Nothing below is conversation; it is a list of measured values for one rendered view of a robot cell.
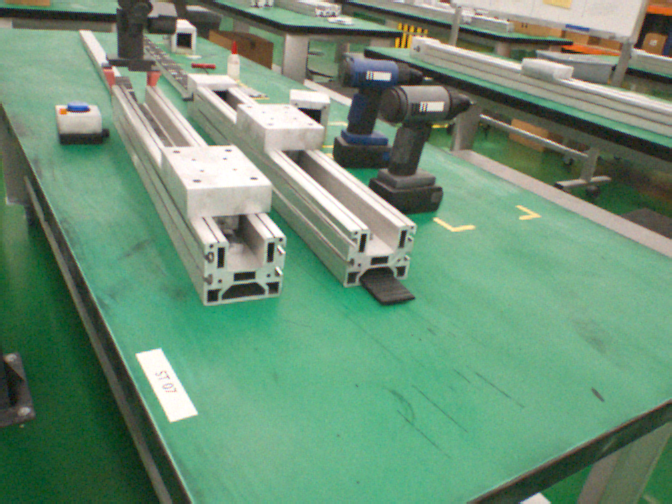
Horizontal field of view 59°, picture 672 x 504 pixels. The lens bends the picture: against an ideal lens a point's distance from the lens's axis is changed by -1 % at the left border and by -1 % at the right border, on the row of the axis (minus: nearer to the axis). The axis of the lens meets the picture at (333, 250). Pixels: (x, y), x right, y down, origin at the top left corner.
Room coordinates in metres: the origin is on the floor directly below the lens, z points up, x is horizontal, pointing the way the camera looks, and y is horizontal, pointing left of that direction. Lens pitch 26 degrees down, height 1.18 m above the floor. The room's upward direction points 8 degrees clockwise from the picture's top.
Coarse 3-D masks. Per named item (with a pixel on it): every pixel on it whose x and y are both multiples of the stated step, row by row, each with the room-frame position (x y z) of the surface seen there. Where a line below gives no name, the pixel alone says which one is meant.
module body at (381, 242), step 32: (224, 128) 1.20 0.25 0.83; (256, 160) 1.02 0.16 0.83; (288, 160) 0.95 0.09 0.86; (320, 160) 0.97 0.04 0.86; (288, 192) 0.89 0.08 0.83; (320, 192) 0.82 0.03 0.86; (352, 192) 0.86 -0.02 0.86; (320, 224) 0.78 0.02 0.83; (352, 224) 0.72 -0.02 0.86; (384, 224) 0.77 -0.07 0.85; (320, 256) 0.77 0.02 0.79; (352, 256) 0.70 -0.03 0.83; (384, 256) 0.74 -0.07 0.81
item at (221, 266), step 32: (128, 96) 1.23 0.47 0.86; (160, 96) 1.26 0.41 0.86; (128, 128) 1.10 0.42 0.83; (160, 128) 1.12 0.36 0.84; (160, 160) 0.87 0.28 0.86; (160, 192) 0.83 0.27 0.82; (192, 224) 0.66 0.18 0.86; (256, 224) 0.68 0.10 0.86; (192, 256) 0.67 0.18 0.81; (224, 256) 0.62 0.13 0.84; (256, 256) 0.67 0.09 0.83; (224, 288) 0.62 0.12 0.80; (256, 288) 0.66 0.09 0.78
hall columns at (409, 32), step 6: (420, 0) 9.33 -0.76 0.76; (402, 24) 9.46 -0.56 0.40; (402, 30) 9.43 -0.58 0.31; (408, 30) 9.33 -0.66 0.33; (414, 30) 9.33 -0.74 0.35; (420, 30) 9.39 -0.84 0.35; (426, 30) 9.46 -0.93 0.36; (402, 36) 9.42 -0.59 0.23; (408, 36) 9.31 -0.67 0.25; (414, 36) 9.34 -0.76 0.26; (420, 36) 9.40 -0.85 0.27; (396, 42) 9.51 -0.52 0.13; (402, 42) 9.40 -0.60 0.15; (408, 42) 9.30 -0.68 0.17; (402, 48) 9.38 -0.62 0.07; (408, 48) 9.29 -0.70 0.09
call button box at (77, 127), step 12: (60, 108) 1.16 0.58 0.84; (96, 108) 1.19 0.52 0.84; (60, 120) 1.11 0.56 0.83; (72, 120) 1.12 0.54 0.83; (84, 120) 1.13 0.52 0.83; (96, 120) 1.14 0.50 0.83; (60, 132) 1.11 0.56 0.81; (72, 132) 1.12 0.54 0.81; (84, 132) 1.13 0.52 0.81; (96, 132) 1.14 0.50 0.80; (108, 132) 1.19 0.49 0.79
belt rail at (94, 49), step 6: (84, 36) 2.22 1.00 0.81; (90, 36) 2.24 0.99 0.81; (84, 42) 2.20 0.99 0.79; (90, 42) 2.12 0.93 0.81; (96, 42) 2.13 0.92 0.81; (90, 48) 2.01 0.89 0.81; (96, 48) 2.02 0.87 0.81; (90, 54) 2.00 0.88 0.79; (96, 54) 1.92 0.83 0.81; (102, 54) 1.93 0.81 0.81; (96, 60) 1.84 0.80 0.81; (102, 60) 1.84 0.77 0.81; (96, 66) 1.85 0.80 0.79; (102, 72) 1.70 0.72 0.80; (114, 72) 1.70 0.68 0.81; (102, 78) 1.71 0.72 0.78; (108, 84) 1.61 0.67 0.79
